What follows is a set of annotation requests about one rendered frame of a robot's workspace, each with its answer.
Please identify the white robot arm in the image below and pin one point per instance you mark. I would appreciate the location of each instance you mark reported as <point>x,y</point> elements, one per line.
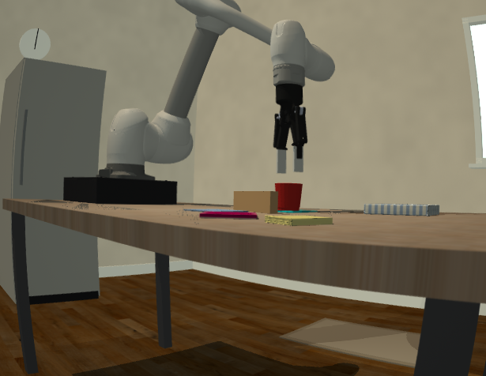
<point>132,140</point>

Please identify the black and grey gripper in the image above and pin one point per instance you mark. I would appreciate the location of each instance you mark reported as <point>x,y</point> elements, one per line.
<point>289,96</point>

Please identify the red cup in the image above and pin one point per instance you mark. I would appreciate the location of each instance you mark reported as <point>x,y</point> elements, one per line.
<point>289,196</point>

